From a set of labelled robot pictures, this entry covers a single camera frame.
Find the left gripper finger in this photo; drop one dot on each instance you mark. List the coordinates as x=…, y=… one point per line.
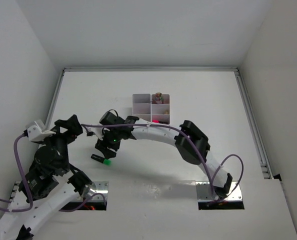
x=64, y=123
x=74, y=129

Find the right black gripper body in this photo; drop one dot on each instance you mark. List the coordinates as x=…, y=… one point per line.
x=111, y=139

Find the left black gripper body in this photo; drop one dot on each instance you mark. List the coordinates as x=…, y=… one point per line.
x=59, y=139

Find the green cap black highlighter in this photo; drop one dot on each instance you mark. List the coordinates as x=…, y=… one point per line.
x=101, y=159

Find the colourful glue stick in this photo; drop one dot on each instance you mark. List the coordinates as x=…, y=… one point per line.
x=158, y=98

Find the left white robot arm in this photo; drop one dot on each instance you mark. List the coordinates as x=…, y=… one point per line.
x=24, y=217

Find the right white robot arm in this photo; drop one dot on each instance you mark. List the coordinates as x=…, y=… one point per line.
x=191, y=143

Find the left white divided container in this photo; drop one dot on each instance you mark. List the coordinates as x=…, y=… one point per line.
x=141, y=106

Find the white divided container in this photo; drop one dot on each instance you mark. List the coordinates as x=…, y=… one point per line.
x=141, y=106
x=157, y=110

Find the right white divided container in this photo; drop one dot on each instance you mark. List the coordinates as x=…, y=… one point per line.
x=157, y=110

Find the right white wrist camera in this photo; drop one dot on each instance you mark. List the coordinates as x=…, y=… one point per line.
x=94, y=132

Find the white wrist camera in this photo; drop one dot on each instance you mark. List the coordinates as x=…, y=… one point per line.
x=94, y=132
x=37, y=131

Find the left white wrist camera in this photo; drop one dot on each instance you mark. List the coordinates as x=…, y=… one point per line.
x=37, y=131

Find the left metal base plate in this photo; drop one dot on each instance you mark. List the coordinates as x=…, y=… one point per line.
x=96, y=192

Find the metal base plate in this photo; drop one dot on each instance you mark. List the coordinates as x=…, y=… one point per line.
x=204, y=194
x=96, y=192

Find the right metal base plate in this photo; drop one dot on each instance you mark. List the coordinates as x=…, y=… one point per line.
x=204, y=194

